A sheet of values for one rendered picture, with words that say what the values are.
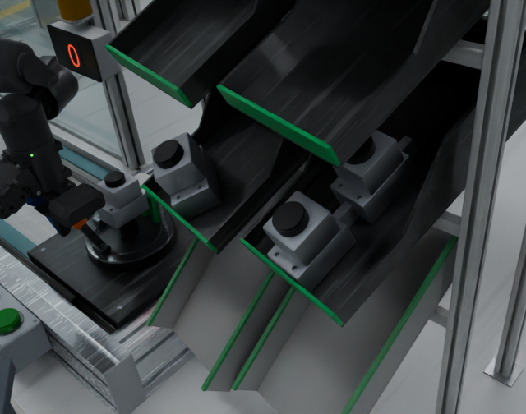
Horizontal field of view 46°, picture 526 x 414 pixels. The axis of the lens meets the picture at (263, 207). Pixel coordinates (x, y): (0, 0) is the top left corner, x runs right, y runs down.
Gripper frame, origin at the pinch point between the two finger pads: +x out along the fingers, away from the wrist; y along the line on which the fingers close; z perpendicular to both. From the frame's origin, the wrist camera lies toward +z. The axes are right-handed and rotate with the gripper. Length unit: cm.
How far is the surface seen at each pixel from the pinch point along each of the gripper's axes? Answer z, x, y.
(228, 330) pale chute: -3.3, 6.0, 29.0
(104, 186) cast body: -8.2, 0.2, -0.4
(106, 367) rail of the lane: 7.2, 12.7, 16.1
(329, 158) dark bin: -1, -27, 47
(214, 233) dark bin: -1.0, -12.5, 32.8
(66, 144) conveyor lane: -21.8, 13.6, -38.7
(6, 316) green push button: 11.3, 11.5, -1.4
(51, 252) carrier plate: -0.2, 11.7, -8.6
